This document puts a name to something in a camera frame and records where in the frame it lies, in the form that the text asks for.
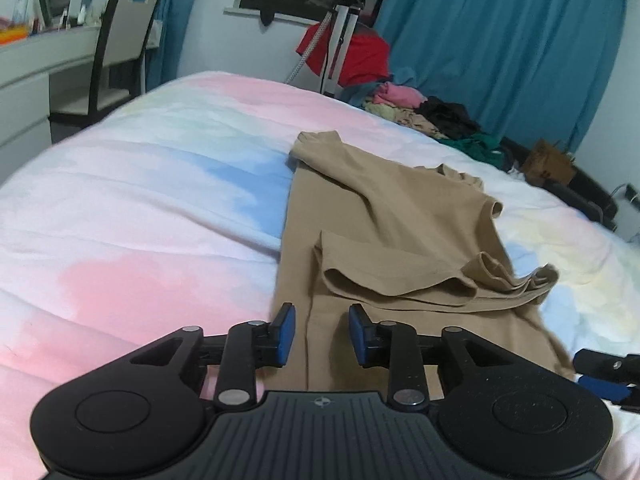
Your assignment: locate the tan t-shirt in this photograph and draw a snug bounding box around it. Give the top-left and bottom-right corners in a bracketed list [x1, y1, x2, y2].
[270, 130, 576, 397]

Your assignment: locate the silver tripod stand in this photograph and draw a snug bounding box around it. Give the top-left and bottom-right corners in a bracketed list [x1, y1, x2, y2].
[285, 0, 367, 97]

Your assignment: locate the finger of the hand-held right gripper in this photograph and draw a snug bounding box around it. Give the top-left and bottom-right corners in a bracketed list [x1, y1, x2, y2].
[572, 350, 623, 377]
[575, 375, 632, 404]

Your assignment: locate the wide blue curtain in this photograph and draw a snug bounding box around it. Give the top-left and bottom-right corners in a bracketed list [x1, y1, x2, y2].
[372, 0, 629, 154]

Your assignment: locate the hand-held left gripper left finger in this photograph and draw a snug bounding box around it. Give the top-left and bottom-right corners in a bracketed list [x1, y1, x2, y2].
[127, 302, 297, 413]

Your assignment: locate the pastel tie-dye blanket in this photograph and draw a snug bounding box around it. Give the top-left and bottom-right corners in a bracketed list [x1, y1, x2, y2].
[0, 70, 640, 480]

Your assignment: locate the blue garment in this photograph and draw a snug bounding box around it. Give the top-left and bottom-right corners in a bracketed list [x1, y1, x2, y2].
[340, 67, 416, 109]

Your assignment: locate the row of cosmetic bottles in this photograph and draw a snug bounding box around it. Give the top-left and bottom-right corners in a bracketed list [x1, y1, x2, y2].
[30, 5, 101, 34]

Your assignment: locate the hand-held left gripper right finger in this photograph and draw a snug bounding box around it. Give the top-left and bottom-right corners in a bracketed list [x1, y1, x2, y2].
[348, 303, 526, 413]

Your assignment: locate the yellow garment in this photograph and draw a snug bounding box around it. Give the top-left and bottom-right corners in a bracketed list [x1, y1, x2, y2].
[362, 100, 401, 119]

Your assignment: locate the red cloth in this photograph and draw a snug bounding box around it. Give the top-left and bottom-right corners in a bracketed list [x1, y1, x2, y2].
[295, 22, 392, 86]

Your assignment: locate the green garment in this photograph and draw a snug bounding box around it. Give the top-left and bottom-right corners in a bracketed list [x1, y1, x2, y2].
[440, 132, 506, 169]

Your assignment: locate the pink garment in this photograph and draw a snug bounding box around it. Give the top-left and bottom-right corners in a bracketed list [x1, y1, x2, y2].
[375, 81, 427, 110]

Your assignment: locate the narrow blue curtain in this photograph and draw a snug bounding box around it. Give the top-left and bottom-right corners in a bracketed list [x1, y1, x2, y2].
[125, 0, 207, 89]

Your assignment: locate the beige black chair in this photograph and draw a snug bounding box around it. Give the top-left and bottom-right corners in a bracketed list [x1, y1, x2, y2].
[47, 0, 161, 129]

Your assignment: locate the black sofa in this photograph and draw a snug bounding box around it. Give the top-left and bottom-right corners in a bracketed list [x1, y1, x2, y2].
[500, 135, 621, 234]

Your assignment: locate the brown paper bag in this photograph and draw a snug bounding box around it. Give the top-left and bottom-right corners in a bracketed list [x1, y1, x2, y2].
[520, 139, 577, 186]

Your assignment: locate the white vanity desk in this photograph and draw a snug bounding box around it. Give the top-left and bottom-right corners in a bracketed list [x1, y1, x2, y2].
[0, 25, 109, 186]

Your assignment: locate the tan patterned garment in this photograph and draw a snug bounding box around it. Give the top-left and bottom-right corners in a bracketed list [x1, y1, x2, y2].
[395, 110, 449, 140]

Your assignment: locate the black garment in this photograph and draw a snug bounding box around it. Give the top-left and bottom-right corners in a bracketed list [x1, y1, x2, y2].
[415, 96, 484, 141]

